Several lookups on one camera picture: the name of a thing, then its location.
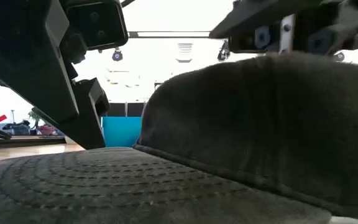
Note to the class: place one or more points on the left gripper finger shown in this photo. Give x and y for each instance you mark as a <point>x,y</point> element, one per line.
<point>89,124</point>

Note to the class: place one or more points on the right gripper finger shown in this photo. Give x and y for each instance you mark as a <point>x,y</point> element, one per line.
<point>259,17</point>

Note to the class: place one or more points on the grey-brown baseball cap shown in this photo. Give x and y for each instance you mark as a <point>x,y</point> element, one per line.
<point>228,124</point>

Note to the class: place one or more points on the blue plastic bin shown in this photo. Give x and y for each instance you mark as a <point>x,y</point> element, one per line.
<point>121,132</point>

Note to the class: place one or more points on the black back panel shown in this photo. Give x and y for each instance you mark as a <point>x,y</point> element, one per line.
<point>126,109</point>

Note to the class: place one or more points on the green potted plant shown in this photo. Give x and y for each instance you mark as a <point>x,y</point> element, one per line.
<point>35,118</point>

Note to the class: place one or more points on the dark bag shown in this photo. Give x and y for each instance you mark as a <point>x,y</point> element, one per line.
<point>17,128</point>

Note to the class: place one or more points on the ceiling vent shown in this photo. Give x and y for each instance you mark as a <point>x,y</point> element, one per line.
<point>184,51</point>

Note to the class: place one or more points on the hanging overhead camera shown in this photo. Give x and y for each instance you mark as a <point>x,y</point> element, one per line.
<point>117,55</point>
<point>224,51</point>

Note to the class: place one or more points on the black table frame rail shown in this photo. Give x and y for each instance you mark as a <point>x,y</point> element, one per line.
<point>20,141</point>

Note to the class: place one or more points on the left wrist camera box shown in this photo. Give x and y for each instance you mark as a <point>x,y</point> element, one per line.
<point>101,21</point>

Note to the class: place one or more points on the black overhead frame bar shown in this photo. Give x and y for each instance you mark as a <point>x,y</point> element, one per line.
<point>166,34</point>

